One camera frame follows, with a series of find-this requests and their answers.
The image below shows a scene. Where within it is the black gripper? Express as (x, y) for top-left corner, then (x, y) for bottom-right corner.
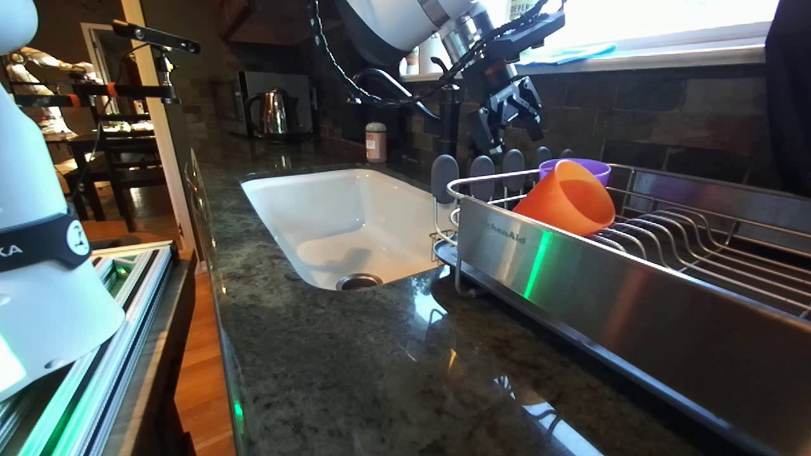
(470, 50), (548, 162)

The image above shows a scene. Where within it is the white kitchen sink basin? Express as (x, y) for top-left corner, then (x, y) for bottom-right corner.
(239, 164), (458, 295)

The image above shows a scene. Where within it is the metal sink drain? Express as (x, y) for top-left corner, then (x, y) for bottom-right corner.
(337, 272), (386, 292)

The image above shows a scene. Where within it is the purple plastic cup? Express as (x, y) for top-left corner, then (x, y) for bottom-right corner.
(538, 157), (613, 188)

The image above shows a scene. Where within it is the orange plastic cup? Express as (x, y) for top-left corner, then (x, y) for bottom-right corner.
(513, 160), (618, 238)

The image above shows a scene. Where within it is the teal cloth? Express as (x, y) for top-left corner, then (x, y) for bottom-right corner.
(528, 40), (620, 69)

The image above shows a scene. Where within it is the small jar with pale lid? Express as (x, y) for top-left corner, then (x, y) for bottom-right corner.
(362, 122), (391, 164)

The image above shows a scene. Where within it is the bright window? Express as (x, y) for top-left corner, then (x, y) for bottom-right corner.
(404, 0), (780, 82)

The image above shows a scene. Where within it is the stainless steel dish rack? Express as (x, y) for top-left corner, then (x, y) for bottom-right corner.
(429, 148), (811, 456)

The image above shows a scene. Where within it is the metal kettle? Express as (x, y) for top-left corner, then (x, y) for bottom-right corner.
(248, 87), (300, 139)

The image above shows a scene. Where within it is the black bar stand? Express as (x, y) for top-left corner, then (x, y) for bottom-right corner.
(110, 17), (203, 58)

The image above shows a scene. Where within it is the dark wooden chair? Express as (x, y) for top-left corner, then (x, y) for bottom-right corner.
(49, 78), (176, 236)

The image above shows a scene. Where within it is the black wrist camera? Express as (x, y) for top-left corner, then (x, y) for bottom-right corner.
(497, 10), (567, 55)

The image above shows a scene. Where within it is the aluminium robot mount cart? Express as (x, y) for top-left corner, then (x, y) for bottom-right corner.
(0, 238), (197, 456)

